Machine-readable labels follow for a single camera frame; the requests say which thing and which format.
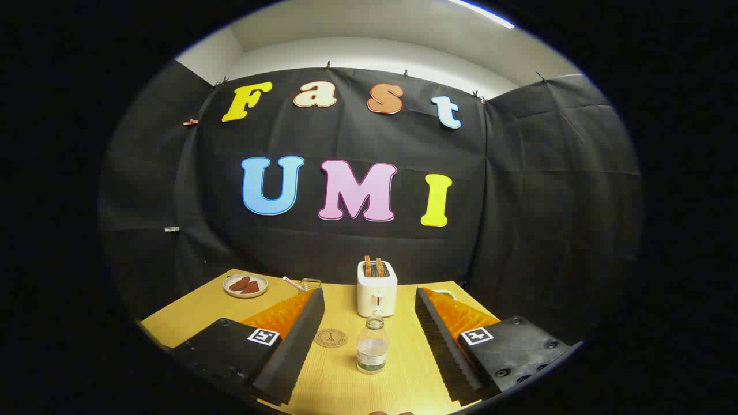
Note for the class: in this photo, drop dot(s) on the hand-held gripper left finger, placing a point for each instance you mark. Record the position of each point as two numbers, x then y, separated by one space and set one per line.
288 357

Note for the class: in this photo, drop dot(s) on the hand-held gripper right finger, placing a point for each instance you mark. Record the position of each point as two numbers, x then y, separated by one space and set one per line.
447 357

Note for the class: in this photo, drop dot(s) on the round wooden coaster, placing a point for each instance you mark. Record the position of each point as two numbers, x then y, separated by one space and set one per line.
331 338

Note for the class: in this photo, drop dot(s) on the clear plastic juice bottle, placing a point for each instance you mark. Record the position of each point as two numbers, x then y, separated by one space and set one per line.
372 353

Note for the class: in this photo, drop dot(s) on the white divided seasoning tray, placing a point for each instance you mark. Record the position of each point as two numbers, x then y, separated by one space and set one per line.
445 294

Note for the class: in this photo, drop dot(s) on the small clear glass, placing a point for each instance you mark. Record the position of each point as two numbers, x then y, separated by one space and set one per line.
311 284

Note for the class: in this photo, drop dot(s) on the brown sausage piece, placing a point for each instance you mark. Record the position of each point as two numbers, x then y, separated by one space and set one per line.
238 283
251 288

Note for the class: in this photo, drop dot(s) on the white round plate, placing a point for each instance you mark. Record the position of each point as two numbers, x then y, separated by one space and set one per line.
260 283

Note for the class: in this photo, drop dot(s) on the white toaster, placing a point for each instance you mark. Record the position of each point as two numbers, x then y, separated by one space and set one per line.
377 294

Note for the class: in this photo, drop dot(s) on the wooden table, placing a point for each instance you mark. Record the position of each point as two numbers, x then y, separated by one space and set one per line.
190 314

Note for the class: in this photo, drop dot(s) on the toasted bread slice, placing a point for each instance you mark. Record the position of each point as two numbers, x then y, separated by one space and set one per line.
380 267
367 266

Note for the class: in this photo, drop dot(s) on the black backdrop cloth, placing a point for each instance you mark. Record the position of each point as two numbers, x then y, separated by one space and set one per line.
519 202

